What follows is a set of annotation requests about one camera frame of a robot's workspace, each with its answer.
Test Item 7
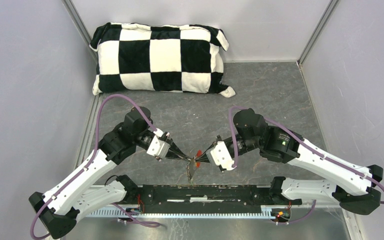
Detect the aluminium frame rail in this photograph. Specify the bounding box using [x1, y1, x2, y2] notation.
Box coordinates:
[62, 0, 98, 63]
[296, 0, 340, 69]

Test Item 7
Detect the right aluminium frame rail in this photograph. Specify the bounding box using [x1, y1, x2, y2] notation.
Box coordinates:
[296, 0, 340, 69]

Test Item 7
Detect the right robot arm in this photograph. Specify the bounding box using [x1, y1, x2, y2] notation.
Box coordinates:
[196, 108, 383, 215]

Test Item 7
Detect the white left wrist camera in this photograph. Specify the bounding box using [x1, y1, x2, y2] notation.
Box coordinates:
[146, 128, 173, 162]

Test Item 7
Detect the white slotted cable duct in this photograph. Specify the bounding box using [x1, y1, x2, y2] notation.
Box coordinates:
[86, 206, 275, 220]

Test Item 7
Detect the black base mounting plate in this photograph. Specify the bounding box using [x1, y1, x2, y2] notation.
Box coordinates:
[115, 175, 303, 214]

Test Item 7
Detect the black white checkered pillow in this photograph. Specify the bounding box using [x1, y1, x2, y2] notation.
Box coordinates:
[89, 22, 236, 98]

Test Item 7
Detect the left aluminium frame rail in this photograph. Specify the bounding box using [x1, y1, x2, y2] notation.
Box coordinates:
[62, 0, 98, 63]

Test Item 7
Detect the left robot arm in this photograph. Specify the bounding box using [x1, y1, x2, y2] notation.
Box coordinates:
[28, 106, 190, 239]

